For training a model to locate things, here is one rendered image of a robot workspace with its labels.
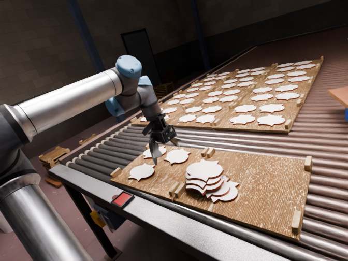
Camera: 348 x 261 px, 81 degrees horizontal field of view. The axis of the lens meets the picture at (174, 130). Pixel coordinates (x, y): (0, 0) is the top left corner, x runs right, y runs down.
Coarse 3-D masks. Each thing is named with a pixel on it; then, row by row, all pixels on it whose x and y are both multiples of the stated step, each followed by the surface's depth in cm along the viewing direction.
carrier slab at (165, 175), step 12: (192, 156) 101; (132, 168) 107; (156, 168) 100; (168, 168) 97; (180, 168) 94; (120, 180) 100; (132, 180) 97; (144, 180) 94; (156, 180) 91; (168, 180) 89; (180, 180) 86; (144, 192) 88; (156, 192) 84; (168, 192) 82
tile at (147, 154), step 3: (159, 147) 118; (162, 147) 117; (165, 147) 118; (147, 150) 119; (162, 150) 113; (165, 150) 112; (144, 153) 116; (147, 153) 115; (150, 153) 114; (162, 153) 110; (165, 153) 111; (144, 156) 115; (147, 156) 112; (150, 156) 111
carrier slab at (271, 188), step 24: (240, 168) 82; (264, 168) 78; (288, 168) 74; (192, 192) 78; (240, 192) 71; (264, 192) 68; (288, 192) 65; (240, 216) 62; (264, 216) 60; (288, 216) 58
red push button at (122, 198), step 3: (120, 195) 90; (123, 195) 89; (126, 195) 89; (129, 195) 88; (117, 198) 89; (120, 198) 88; (123, 198) 87; (126, 198) 87; (114, 201) 87; (117, 201) 87; (120, 201) 86; (123, 201) 86; (120, 204) 85
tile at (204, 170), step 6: (204, 162) 81; (210, 162) 80; (216, 162) 79; (192, 168) 80; (198, 168) 79; (204, 168) 78; (210, 168) 76; (216, 168) 75; (222, 168) 75; (192, 174) 77; (198, 174) 75; (204, 174) 74; (210, 174) 73; (216, 174) 72; (204, 180) 72
